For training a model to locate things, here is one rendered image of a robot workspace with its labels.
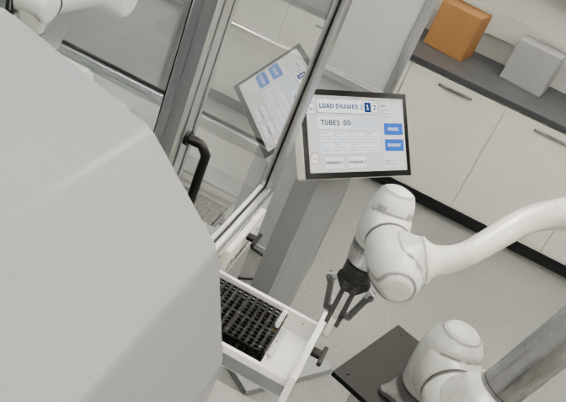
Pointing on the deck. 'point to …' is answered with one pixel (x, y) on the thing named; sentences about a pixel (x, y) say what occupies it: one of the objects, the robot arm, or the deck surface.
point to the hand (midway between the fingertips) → (331, 323)
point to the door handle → (198, 163)
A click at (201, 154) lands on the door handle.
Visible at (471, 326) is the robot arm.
